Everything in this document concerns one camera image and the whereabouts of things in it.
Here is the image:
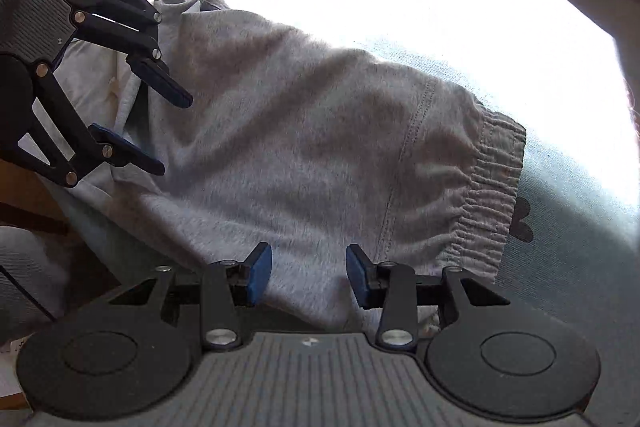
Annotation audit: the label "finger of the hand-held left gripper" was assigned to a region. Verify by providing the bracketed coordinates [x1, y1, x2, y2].
[20, 62, 166, 188]
[72, 0, 193, 110]

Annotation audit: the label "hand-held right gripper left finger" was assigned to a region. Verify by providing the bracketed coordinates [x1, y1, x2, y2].
[107, 241, 273, 353]

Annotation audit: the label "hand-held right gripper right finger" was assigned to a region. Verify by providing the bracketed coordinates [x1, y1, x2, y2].
[345, 243, 511, 350]

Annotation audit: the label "grey drawstring sweatpants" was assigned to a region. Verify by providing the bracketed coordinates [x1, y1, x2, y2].
[50, 0, 528, 333]

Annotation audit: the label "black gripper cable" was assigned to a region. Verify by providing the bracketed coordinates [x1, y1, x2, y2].
[0, 264, 57, 323]

